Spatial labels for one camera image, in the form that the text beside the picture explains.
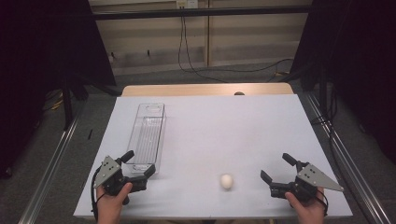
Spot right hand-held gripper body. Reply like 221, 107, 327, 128
269, 161, 345, 203

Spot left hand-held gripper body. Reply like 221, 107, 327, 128
92, 155, 148, 205

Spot clear plastic container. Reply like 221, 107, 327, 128
125, 103, 167, 175

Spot white egg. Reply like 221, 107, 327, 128
219, 174, 234, 190

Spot person's left hand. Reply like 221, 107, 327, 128
96, 182, 134, 218

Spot person's right hand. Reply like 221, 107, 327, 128
284, 186, 328, 218

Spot black metal stand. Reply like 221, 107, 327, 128
61, 73, 75, 132

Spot large black curtain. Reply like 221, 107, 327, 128
290, 0, 396, 166
0, 0, 118, 180

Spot black horizontal bar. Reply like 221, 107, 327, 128
92, 5, 312, 21

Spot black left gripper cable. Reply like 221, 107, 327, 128
90, 166, 106, 222

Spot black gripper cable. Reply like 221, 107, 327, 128
90, 166, 106, 222
316, 188, 330, 217

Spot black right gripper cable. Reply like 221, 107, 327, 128
316, 188, 330, 217

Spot metal floor rail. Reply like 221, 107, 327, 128
303, 92, 393, 224
18, 102, 86, 224

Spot bundle of black cables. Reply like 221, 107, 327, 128
310, 85, 340, 138

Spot yellow cable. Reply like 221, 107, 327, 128
46, 92, 64, 111

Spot black floor cable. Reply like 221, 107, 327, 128
186, 58, 295, 75

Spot black hanging cable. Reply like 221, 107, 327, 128
177, 15, 230, 84

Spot white wall power outlet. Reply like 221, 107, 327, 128
176, 0, 199, 9

